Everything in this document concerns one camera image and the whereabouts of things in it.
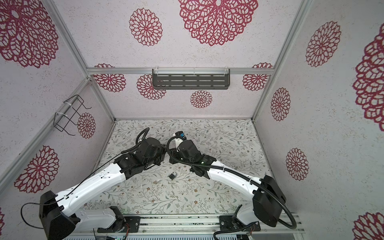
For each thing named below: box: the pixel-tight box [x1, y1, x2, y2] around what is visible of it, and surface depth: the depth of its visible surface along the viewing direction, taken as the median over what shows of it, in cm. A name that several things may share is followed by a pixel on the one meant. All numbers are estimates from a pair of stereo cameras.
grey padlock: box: [168, 171, 177, 180], surface depth 92 cm
